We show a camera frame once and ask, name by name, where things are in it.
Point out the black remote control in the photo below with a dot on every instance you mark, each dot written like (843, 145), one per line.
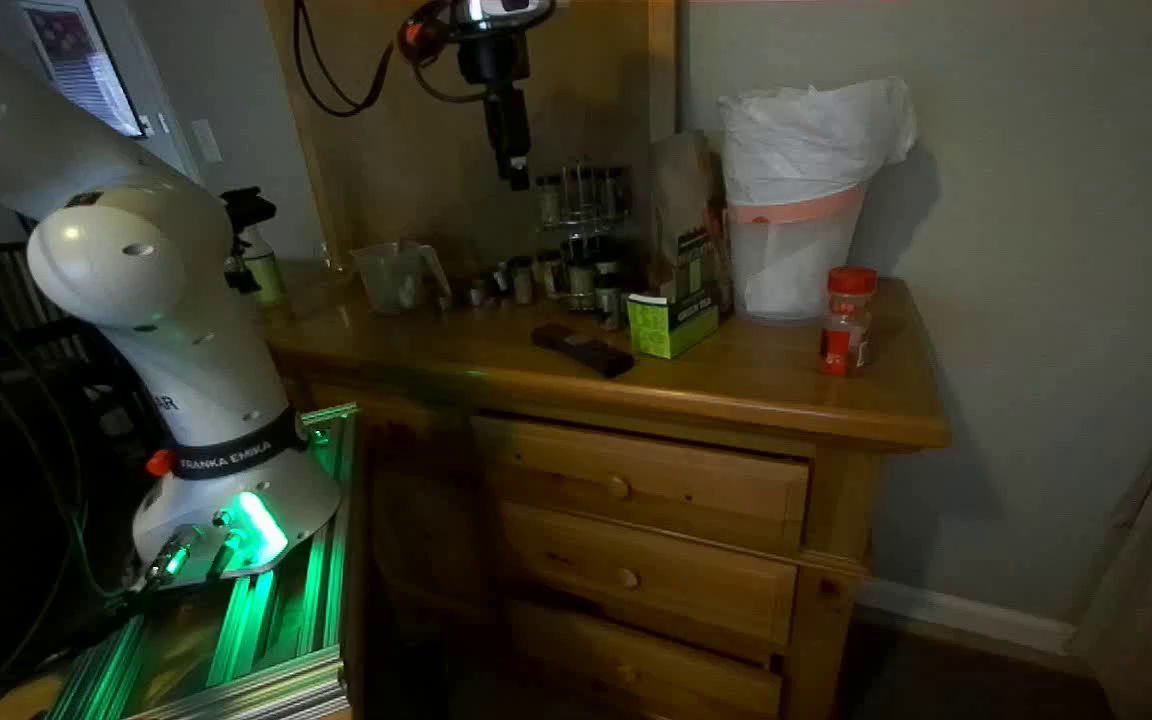
(583, 349)

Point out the round wooden drawer knob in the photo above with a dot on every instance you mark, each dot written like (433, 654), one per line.
(619, 485)
(629, 579)
(627, 673)

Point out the wooden dresser drawer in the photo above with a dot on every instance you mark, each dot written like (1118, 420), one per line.
(682, 673)
(698, 485)
(698, 583)

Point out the white framed picture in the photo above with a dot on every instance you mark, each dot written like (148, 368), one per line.
(83, 62)

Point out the aluminium profile robot base frame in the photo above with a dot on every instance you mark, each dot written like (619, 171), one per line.
(269, 641)

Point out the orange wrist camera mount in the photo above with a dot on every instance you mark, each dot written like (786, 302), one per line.
(426, 34)

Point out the wooden dresser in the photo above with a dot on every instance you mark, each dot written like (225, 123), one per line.
(736, 387)

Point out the brown paper bag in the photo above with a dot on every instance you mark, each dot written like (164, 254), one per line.
(687, 182)

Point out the white light switch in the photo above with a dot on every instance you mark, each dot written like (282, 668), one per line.
(204, 141)

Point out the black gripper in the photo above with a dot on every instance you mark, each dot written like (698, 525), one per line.
(498, 62)

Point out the small dark spice bottle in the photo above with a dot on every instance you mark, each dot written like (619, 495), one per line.
(516, 280)

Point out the wooden backboard panel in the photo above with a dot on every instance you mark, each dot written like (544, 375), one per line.
(389, 145)

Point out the green cardboard box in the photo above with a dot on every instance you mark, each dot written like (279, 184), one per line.
(673, 324)

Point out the bin with white bag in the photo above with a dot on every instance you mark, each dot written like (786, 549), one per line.
(796, 202)

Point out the black trigger spray bottle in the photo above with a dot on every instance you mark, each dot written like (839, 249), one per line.
(253, 246)

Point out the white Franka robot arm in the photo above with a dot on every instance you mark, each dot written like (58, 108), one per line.
(191, 346)

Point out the clear plastic measuring cup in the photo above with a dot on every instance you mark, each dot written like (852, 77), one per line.
(401, 276)

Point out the dark spice jar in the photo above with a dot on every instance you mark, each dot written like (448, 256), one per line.
(583, 280)
(613, 295)

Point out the white baseboard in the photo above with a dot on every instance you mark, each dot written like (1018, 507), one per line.
(963, 616)

